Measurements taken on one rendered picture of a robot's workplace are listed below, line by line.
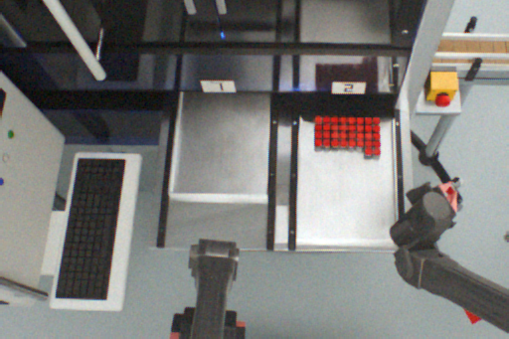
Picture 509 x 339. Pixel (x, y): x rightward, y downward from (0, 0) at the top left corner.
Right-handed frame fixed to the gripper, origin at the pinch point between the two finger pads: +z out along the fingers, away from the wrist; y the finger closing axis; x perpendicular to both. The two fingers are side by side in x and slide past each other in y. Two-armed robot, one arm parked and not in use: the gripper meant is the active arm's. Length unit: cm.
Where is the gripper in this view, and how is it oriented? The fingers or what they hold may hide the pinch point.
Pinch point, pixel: (449, 189)
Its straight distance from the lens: 127.4
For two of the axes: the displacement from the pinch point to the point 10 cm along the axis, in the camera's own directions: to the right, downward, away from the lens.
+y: -5.5, -8.4, -0.1
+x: -5.6, 3.5, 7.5
